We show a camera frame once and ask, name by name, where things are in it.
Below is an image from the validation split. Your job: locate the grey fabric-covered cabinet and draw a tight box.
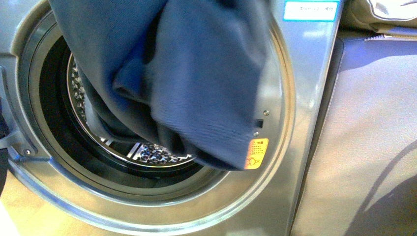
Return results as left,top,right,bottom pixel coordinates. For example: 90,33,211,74
290,31,417,236

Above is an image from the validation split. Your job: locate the beige folded cloth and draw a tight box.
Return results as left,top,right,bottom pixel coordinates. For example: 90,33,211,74
340,0,417,34

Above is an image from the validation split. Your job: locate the washing machine door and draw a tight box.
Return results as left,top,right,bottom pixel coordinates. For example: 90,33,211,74
0,99,10,195

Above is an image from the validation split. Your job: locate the orange warning sticker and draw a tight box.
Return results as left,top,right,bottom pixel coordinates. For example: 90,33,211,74
244,138,269,170

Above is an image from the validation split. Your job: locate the dark navy garment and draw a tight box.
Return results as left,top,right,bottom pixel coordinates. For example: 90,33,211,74
50,0,270,171

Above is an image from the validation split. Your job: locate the grey front-load washing machine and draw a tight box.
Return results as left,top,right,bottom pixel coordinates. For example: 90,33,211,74
0,0,344,236

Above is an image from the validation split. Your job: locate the white blue energy label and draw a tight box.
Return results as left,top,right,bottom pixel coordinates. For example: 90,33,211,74
283,0,340,22

